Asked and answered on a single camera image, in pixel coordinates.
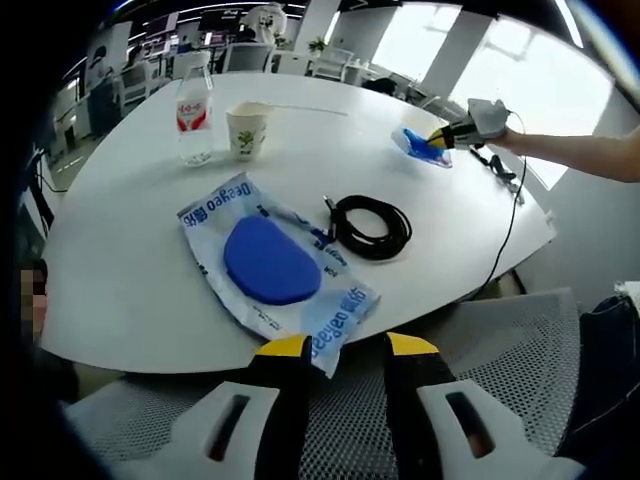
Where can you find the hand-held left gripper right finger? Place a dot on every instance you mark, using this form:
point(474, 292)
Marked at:
point(420, 425)

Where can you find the wide bright window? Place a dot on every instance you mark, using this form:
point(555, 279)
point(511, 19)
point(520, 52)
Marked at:
point(540, 80)

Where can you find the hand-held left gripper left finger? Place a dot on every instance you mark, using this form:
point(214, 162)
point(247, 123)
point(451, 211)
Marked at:
point(270, 425)

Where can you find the large blue wet-wipes pack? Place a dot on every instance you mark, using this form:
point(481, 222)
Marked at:
point(270, 260)

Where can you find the narrow bright window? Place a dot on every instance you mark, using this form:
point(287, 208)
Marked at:
point(415, 35)

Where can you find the person's jeans leg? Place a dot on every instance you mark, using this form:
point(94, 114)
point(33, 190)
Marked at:
point(610, 360)

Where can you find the grey mesh chair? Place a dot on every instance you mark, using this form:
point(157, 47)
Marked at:
point(500, 325)

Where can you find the clear plastic water bottle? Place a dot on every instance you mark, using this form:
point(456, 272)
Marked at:
point(195, 120)

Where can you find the green potted plant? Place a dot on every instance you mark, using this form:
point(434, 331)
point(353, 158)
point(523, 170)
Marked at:
point(317, 45)

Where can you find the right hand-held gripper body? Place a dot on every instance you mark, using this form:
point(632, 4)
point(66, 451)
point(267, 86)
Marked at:
point(487, 119)

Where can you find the printed paper cup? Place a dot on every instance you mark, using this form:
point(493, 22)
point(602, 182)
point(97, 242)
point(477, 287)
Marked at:
point(247, 132)

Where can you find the small blue tissue packet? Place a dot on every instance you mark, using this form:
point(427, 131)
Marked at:
point(420, 147)

